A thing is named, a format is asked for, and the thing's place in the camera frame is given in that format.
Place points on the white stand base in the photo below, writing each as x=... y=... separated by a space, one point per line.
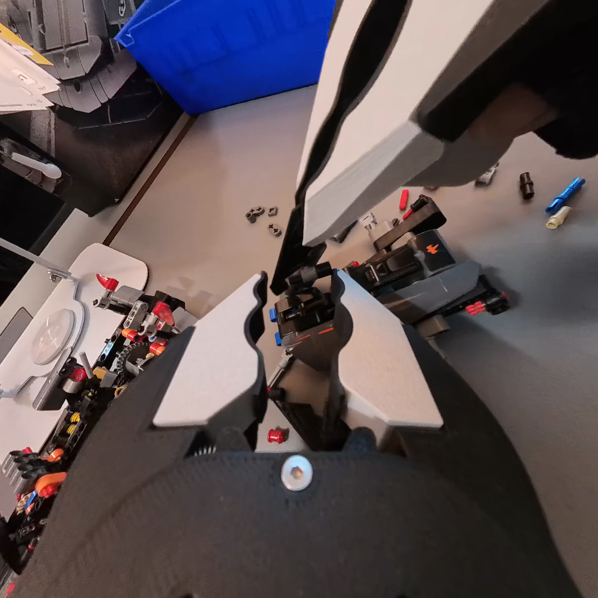
x=117 y=266

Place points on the grey lego assembly orange stripe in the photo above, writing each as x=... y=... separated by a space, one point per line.
x=439 y=285

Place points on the blue plastic bin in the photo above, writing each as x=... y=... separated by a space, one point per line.
x=224 y=56

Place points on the lego car chassis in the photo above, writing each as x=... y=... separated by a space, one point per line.
x=140 y=317

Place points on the instruction booklet stack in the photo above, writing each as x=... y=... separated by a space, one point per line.
x=18 y=88

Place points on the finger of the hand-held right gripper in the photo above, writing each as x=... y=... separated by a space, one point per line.
x=341 y=46
x=444 y=56

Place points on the person's right hand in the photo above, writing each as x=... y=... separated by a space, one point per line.
x=514 y=114

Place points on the scattered small lego pieces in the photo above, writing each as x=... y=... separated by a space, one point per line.
x=527 y=184

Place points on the thin white stand rod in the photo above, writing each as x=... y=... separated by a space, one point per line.
x=18 y=250

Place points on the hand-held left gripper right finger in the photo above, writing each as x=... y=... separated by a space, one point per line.
x=387 y=373

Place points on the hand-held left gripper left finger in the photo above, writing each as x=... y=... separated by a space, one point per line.
x=210 y=373

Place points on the small red lego bush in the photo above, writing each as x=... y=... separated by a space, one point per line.
x=276 y=434

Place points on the dark lego box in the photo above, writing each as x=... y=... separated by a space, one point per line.
x=117 y=131

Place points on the light grey lego connector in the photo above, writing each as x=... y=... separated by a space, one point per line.
x=373 y=224

